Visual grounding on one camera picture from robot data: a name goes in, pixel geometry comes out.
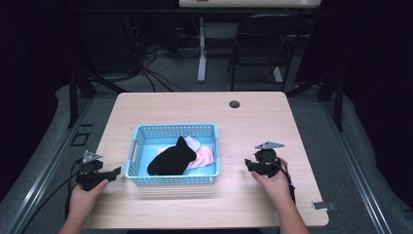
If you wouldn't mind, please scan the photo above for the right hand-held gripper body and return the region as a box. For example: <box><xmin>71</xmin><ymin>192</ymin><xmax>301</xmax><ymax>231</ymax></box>
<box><xmin>253</xmin><ymin>140</ymin><xmax>285</xmax><ymax>178</ymax></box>

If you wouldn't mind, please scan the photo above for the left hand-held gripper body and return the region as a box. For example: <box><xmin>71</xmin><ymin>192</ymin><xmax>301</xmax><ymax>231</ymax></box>
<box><xmin>75</xmin><ymin>149</ymin><xmax>113</xmax><ymax>192</ymax></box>

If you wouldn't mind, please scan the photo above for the person's right hand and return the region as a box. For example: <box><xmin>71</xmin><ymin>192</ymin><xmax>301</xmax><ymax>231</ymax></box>
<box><xmin>250</xmin><ymin>157</ymin><xmax>290</xmax><ymax>205</ymax></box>

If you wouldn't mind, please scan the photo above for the person's left hand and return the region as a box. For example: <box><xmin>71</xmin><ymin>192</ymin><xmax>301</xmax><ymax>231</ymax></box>
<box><xmin>68</xmin><ymin>178</ymin><xmax>110</xmax><ymax>219</ymax></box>

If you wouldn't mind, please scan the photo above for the blue plastic basket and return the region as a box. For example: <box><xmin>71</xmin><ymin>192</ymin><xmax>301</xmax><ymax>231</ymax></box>
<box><xmin>125</xmin><ymin>123</ymin><xmax>221</xmax><ymax>186</ymax></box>

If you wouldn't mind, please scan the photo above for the pink cloth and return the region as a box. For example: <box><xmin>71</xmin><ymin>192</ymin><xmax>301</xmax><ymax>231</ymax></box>
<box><xmin>157</xmin><ymin>145</ymin><xmax>216</xmax><ymax>170</ymax></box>

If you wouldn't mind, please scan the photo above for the black sock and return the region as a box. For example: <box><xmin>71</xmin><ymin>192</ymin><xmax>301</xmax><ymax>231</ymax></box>
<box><xmin>146</xmin><ymin>136</ymin><xmax>198</xmax><ymax>176</ymax></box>

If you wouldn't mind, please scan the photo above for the white grey cloth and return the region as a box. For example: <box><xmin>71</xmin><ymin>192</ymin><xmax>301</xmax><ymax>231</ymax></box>
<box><xmin>183</xmin><ymin>135</ymin><xmax>202</xmax><ymax>153</ymax></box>

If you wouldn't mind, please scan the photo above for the black metal stand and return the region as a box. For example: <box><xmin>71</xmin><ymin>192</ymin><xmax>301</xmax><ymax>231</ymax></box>
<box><xmin>65</xmin><ymin>61</ymin><xmax>129</xmax><ymax>130</ymax></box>
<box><xmin>285</xmin><ymin>66</ymin><xmax>346</xmax><ymax>133</ymax></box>

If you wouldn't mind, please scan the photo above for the short white table foot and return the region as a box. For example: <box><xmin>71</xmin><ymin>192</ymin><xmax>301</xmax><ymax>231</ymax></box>
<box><xmin>272</xmin><ymin>65</ymin><xmax>284</xmax><ymax>84</ymax></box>

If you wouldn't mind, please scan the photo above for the black folding chair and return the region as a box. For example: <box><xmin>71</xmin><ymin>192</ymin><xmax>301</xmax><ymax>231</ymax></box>
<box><xmin>227</xmin><ymin>13</ymin><xmax>309</xmax><ymax>93</ymax></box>

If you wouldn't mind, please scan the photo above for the white table leg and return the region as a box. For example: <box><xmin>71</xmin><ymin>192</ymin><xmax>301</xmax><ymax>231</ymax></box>
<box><xmin>197</xmin><ymin>17</ymin><xmax>209</xmax><ymax>84</ymax></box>

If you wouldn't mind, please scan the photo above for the light wooden background tabletop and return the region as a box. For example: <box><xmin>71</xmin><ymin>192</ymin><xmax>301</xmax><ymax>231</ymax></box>
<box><xmin>178</xmin><ymin>0</ymin><xmax>322</xmax><ymax>9</ymax></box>

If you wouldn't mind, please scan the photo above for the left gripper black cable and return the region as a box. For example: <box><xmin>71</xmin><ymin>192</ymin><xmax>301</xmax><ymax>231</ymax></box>
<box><xmin>19</xmin><ymin>158</ymin><xmax>86</xmax><ymax>234</ymax></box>

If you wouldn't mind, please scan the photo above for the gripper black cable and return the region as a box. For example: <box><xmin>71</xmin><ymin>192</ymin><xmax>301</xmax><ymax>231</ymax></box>
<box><xmin>263</xmin><ymin>156</ymin><xmax>297</xmax><ymax>205</ymax></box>
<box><xmin>19</xmin><ymin>158</ymin><xmax>86</xmax><ymax>234</ymax></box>

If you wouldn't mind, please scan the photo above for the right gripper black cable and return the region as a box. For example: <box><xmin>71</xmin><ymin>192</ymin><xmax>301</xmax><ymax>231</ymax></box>
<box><xmin>263</xmin><ymin>156</ymin><xmax>297</xmax><ymax>205</ymax></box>

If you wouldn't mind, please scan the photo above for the aluminium floor rail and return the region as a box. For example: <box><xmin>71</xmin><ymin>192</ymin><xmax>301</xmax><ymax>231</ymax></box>
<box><xmin>5</xmin><ymin>97</ymin><xmax>95</xmax><ymax>234</ymax></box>
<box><xmin>319</xmin><ymin>97</ymin><xmax>395</xmax><ymax>234</ymax></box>

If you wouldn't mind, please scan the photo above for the bundle of floor cables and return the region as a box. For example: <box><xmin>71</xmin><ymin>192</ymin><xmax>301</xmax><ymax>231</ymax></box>
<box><xmin>128</xmin><ymin>19</ymin><xmax>193</xmax><ymax>94</ymax></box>

